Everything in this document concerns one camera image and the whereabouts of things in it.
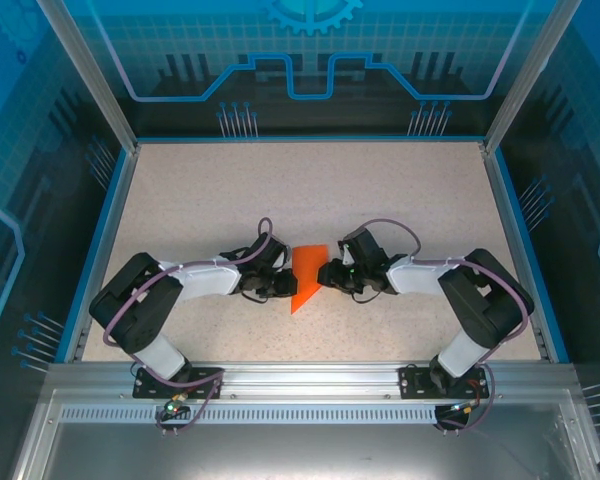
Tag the orange paper sheet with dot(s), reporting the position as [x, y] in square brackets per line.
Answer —
[307, 272]

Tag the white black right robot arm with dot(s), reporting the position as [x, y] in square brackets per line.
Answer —
[415, 277]

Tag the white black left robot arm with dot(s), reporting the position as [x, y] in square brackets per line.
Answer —
[210, 280]

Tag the grey metal tray panel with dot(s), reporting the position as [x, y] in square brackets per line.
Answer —
[300, 452]

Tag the aluminium mounting rail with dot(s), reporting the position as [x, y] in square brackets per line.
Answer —
[310, 382]

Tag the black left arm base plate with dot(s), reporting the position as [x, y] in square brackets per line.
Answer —
[205, 377]

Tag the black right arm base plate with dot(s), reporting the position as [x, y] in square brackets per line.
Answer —
[410, 382]

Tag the aluminium table side rail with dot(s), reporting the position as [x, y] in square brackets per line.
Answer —
[519, 250]
[104, 250]

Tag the aluminium frame post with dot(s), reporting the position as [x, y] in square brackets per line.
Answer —
[530, 75]
[95, 80]

